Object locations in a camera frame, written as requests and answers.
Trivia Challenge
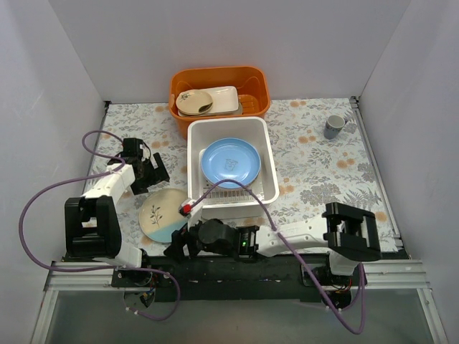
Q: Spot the light blue plate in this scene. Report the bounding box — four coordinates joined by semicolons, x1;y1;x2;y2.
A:
138;188;188;244

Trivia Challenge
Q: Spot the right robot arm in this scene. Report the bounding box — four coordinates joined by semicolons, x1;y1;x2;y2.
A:
164;199;382;285

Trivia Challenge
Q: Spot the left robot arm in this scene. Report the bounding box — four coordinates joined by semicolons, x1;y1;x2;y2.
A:
65;138;170;287

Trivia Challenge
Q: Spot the white plastic bin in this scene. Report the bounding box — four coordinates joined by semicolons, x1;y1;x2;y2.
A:
187;117;280;219

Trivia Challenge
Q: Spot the orange plastic bin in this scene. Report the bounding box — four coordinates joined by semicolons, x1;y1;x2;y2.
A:
169;66;271;138

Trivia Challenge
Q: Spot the cream round floral dish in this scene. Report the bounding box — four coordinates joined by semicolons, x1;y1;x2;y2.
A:
176;90;214;115

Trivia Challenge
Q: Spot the cream rectangular tray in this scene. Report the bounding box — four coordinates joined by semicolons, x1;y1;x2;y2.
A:
178;86;239;117

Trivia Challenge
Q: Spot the floral table mat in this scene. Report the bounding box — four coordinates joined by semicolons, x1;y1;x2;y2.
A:
90;98;399;253

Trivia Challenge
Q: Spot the grey ceramic cup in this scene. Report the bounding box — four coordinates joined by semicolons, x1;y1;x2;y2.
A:
323;115;346;140

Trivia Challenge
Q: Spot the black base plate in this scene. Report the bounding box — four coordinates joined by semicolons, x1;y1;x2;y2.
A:
110;254;369;302

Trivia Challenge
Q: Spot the aluminium rail frame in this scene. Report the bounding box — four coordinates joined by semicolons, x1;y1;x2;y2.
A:
32;96;448;343

